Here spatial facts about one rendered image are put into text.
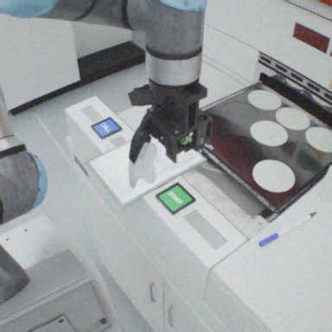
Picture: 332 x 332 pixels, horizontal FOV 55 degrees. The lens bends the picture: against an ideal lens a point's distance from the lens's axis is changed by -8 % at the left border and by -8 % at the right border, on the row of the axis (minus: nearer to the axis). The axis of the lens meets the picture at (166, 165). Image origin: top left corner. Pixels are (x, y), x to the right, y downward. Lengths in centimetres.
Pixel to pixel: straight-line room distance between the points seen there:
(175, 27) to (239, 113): 59
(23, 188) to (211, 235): 35
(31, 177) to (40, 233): 20
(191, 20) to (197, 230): 37
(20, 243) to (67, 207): 111
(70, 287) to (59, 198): 150
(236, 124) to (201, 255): 44
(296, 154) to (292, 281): 39
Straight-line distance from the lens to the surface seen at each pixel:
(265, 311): 56
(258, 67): 115
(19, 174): 65
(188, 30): 42
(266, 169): 82
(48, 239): 81
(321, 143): 95
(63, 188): 202
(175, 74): 44
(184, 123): 47
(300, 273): 61
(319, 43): 100
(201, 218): 64
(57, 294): 50
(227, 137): 88
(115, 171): 71
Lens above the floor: 147
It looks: 46 degrees down
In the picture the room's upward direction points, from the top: straight up
